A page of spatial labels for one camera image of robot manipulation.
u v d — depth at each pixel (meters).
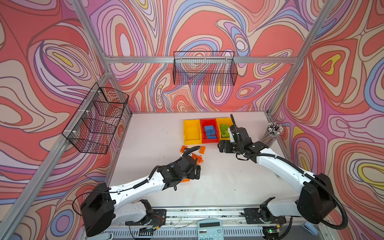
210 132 1.05
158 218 0.72
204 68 0.96
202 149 0.98
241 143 0.63
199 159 0.93
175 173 0.59
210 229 0.69
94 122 0.69
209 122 1.06
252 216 0.73
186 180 0.74
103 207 0.40
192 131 1.05
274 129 0.87
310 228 0.68
